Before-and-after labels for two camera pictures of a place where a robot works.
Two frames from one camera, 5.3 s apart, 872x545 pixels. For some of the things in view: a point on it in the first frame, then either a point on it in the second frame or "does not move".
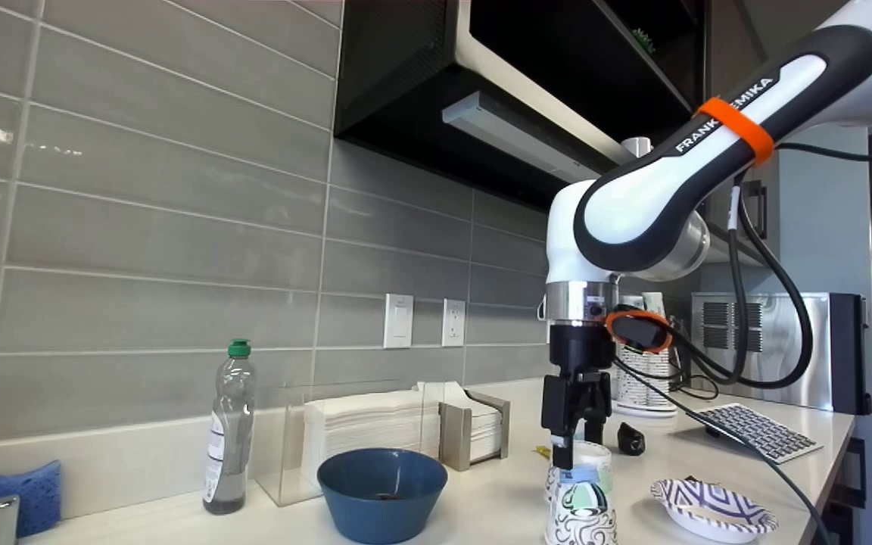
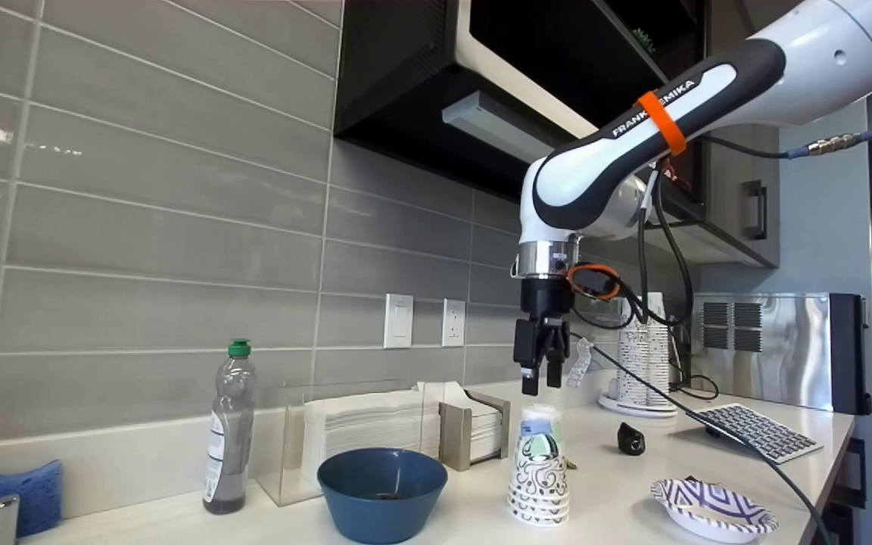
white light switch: (398, 319) does not move
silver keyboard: (758, 434) does not move
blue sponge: (37, 488) does not move
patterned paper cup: (587, 475) to (537, 425)
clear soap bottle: (231, 432) does not move
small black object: (630, 441) does not move
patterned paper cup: (580, 501) to (537, 475)
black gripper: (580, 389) to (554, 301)
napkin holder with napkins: (463, 425) does not move
